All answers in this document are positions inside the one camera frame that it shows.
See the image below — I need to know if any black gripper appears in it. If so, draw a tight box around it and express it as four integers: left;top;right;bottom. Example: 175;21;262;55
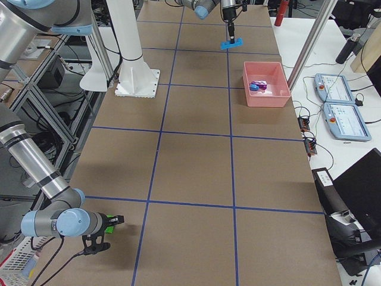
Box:
222;7;247;44
82;213;124;256

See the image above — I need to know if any green toy block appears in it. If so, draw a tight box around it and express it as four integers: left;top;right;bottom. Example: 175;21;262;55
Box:
105;215;117;234

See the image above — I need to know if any long blue toy block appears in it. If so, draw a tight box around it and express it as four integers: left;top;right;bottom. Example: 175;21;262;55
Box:
220;38;243;50

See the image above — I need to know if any small blue toy block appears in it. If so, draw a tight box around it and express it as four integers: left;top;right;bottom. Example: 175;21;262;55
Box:
249;84;260;91

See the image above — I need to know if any purple sloped toy block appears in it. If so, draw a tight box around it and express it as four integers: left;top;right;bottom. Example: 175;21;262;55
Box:
250;80;267;90

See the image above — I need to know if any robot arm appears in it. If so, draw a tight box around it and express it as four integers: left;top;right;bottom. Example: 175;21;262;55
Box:
175;0;248;50
1;1;124;255

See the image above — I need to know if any pink plastic box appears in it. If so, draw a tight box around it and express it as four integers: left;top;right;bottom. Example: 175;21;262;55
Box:
242;61;291;108

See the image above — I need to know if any red cylinder bottle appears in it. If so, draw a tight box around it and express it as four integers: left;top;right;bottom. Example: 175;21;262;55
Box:
274;0;289;27

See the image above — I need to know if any white plastic basket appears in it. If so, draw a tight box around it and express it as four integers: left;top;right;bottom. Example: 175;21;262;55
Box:
1;235;39;285

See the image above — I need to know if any black water bottle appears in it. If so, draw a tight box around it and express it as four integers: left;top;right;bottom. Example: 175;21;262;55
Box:
335;33;361;64

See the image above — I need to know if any teach pendant far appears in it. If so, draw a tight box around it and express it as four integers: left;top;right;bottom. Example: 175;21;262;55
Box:
314;73;355;103

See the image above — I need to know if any teach pendant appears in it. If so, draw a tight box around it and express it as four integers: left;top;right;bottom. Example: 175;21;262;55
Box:
323;102;371;142
314;73;355;103

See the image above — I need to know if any orange black usb hub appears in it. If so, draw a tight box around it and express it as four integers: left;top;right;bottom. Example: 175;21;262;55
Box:
298;117;310;132

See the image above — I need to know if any teach pendant near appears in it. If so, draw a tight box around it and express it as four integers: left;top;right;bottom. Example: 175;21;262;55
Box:
323;102;371;142

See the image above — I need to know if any black laptop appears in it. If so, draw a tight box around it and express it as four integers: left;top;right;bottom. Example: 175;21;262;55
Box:
333;148;380;238

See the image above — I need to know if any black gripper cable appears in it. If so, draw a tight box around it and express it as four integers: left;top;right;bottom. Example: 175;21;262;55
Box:
28;235;90;286

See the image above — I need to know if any aluminium frame post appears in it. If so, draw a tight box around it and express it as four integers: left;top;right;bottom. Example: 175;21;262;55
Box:
288;0;338;91

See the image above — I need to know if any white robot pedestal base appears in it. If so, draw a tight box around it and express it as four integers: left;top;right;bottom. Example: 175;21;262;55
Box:
80;1;160;98

